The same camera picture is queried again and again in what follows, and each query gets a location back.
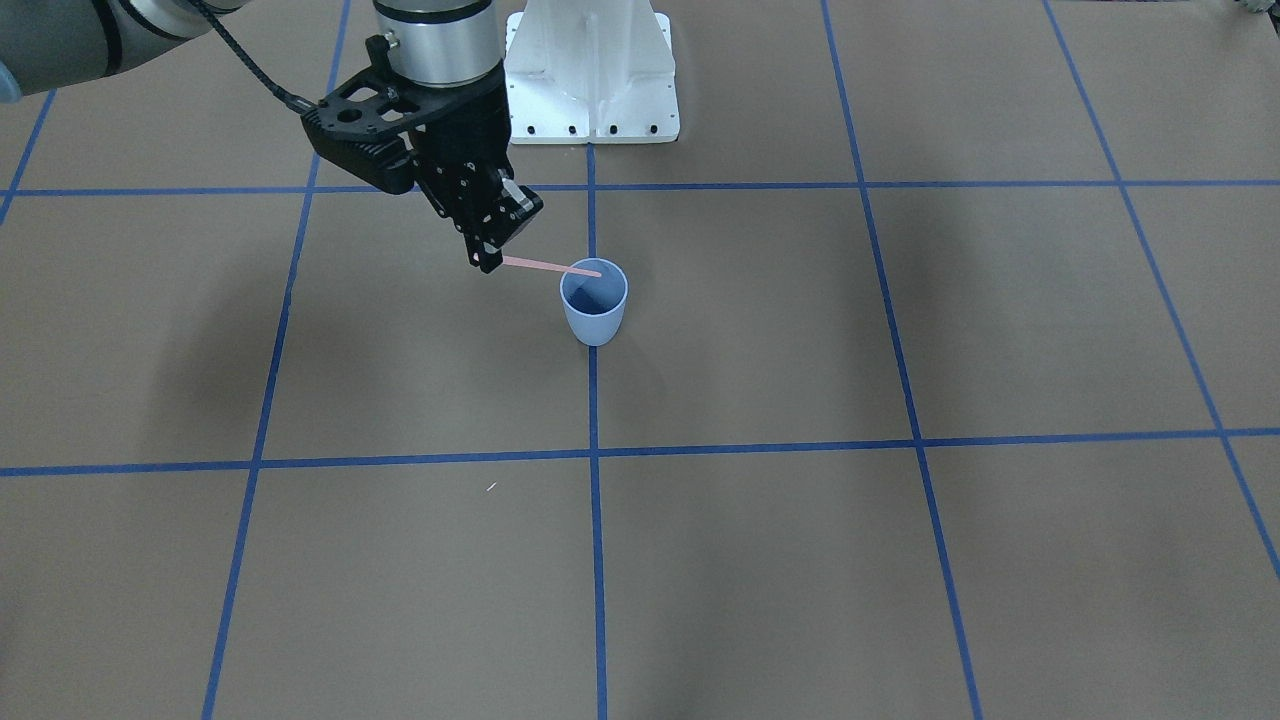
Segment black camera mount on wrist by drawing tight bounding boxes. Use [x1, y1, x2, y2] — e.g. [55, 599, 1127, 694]
[301, 35, 425, 195]

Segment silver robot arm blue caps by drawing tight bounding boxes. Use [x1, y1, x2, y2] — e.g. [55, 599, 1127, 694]
[1, 1, 544, 273]

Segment black braided cable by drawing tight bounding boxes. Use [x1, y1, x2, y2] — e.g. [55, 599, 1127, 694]
[189, 0, 319, 113]

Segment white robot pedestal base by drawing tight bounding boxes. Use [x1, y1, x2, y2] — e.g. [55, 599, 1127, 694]
[504, 1, 681, 145]

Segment light blue plastic cup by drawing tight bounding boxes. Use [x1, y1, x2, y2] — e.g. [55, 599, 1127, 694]
[559, 258, 630, 347]

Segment pink chopstick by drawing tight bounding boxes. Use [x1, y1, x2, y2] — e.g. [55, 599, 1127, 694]
[502, 255, 603, 278]

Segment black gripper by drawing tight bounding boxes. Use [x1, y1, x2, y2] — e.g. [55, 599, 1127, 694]
[407, 70, 544, 274]

